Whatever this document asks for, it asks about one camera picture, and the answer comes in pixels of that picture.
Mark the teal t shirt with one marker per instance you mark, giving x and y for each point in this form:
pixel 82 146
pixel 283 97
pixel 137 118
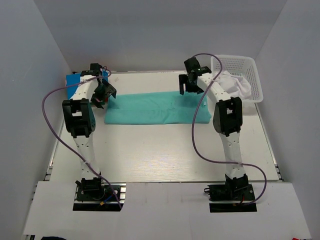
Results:
pixel 155 108

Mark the white plastic basket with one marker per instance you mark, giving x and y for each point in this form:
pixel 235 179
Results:
pixel 240 66

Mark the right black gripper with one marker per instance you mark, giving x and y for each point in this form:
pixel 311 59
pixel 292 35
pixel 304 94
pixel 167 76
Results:
pixel 183 79

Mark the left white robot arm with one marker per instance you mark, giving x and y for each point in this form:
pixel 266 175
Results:
pixel 80 122

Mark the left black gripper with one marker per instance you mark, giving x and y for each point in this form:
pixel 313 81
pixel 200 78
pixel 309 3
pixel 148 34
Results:
pixel 110 90

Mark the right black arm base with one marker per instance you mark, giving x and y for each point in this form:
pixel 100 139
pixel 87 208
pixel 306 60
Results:
pixel 222 200

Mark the white t shirt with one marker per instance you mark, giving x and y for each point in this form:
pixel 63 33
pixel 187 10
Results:
pixel 234 85

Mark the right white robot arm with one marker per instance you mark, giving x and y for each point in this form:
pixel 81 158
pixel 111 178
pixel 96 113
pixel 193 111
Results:
pixel 227 118

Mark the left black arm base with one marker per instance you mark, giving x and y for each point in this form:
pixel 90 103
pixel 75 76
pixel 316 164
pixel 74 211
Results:
pixel 105 201

